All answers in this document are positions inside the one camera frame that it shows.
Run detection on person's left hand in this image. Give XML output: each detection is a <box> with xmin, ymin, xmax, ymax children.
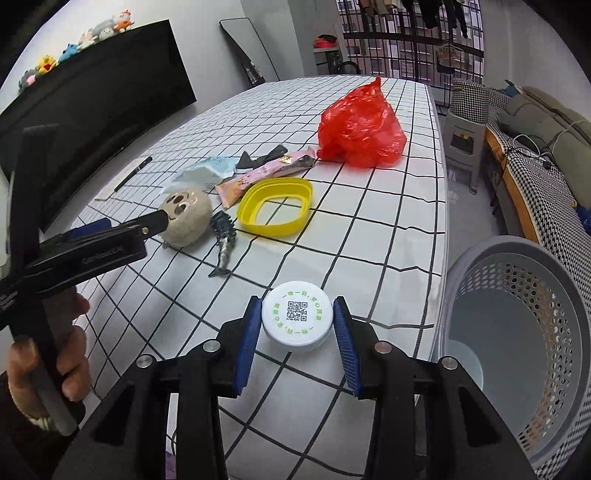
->
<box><xmin>7</xmin><ymin>293</ymin><xmax>93</xmax><ymax>432</ymax></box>

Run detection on houndstooth sofa cover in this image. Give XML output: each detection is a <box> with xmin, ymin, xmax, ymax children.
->
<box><xmin>485</xmin><ymin>90</ymin><xmax>591</xmax><ymax>296</ymax></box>

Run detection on pink snack wrapper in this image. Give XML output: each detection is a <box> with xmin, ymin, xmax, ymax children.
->
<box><xmin>216</xmin><ymin>147</ymin><xmax>318</xmax><ymax>208</ymax></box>

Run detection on yellow plastic lid ring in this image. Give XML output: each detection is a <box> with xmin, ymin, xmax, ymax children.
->
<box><xmin>236</xmin><ymin>178</ymin><xmax>315</xmax><ymax>238</ymax></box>

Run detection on red plastic bag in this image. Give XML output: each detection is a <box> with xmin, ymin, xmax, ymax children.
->
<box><xmin>316</xmin><ymin>76</ymin><xmax>408</xmax><ymax>169</ymax></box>

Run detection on grey plastic stool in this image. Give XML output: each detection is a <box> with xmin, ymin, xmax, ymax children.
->
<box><xmin>442</xmin><ymin>108</ymin><xmax>488</xmax><ymax>195</ymax></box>

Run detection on white cabinet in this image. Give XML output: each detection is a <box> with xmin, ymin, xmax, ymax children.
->
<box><xmin>314</xmin><ymin>46</ymin><xmax>345</xmax><ymax>77</ymax></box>

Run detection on hanging dark clothes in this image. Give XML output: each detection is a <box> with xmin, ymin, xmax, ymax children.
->
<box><xmin>355</xmin><ymin>0</ymin><xmax>472</xmax><ymax>38</ymax></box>

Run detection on garment on hanger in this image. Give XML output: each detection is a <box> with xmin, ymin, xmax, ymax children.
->
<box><xmin>434</xmin><ymin>44</ymin><xmax>467</xmax><ymax>70</ymax></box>

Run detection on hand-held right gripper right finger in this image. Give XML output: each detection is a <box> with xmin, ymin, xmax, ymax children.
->
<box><xmin>332</xmin><ymin>296</ymin><xmax>539</xmax><ymax>480</ymax></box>

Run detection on white cable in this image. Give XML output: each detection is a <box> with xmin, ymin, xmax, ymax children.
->
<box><xmin>512</xmin><ymin>122</ymin><xmax>591</xmax><ymax>158</ymax></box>

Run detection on leaning mirror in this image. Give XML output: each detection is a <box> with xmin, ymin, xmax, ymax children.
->
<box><xmin>219</xmin><ymin>17</ymin><xmax>278</xmax><ymax>88</ymax></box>

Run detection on olive green sofa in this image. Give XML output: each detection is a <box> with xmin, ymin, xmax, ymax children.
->
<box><xmin>496</xmin><ymin>85</ymin><xmax>591</xmax><ymax>208</ymax></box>

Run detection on knotted grey cloth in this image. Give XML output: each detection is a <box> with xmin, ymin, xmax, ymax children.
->
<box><xmin>235</xmin><ymin>144</ymin><xmax>289</xmax><ymax>172</ymax></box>

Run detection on houndstooth cushion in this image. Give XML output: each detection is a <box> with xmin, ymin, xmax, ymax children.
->
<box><xmin>450</xmin><ymin>78</ymin><xmax>490</xmax><ymax>123</ymax></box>

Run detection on checked tablecloth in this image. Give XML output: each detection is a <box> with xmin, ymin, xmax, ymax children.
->
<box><xmin>74</xmin><ymin>76</ymin><xmax>451</xmax><ymax>480</ymax></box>

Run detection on black flat television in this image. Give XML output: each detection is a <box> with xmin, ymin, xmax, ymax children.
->
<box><xmin>0</xmin><ymin>18</ymin><xmax>198</xmax><ymax>232</ymax></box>

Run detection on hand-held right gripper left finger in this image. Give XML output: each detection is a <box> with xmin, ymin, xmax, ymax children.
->
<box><xmin>51</xmin><ymin>295</ymin><xmax>264</xmax><ymax>480</ymax></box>

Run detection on blue and white wrapper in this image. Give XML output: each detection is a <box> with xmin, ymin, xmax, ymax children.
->
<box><xmin>161</xmin><ymin>156</ymin><xmax>241</xmax><ymax>195</ymax></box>

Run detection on grey perforated plastic basket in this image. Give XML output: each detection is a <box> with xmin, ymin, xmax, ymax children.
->
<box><xmin>427</xmin><ymin>235</ymin><xmax>591</xmax><ymax>467</ymax></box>

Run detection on row of small plush toys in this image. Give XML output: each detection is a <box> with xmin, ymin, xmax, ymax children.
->
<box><xmin>17</xmin><ymin>9</ymin><xmax>136</xmax><ymax>92</ymax></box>

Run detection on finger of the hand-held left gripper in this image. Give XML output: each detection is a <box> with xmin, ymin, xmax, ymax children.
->
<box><xmin>60</xmin><ymin>218</ymin><xmax>113</xmax><ymax>243</ymax></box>
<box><xmin>131</xmin><ymin>210</ymin><xmax>170</xmax><ymax>238</ymax></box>

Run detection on grey jointed toy fish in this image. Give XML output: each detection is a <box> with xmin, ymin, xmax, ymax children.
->
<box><xmin>209</xmin><ymin>211</ymin><xmax>238</xmax><ymax>278</ymax></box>

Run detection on beige round plush toy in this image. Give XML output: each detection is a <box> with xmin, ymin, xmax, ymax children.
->
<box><xmin>159</xmin><ymin>187</ymin><xmax>214</xmax><ymax>247</ymax></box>

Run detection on white round bottle cap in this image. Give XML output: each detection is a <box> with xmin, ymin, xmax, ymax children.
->
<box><xmin>262</xmin><ymin>281</ymin><xmax>334</xmax><ymax>348</ymax></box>

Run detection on black window grille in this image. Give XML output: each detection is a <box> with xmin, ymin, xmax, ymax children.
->
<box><xmin>336</xmin><ymin>0</ymin><xmax>485</xmax><ymax>84</ymax></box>

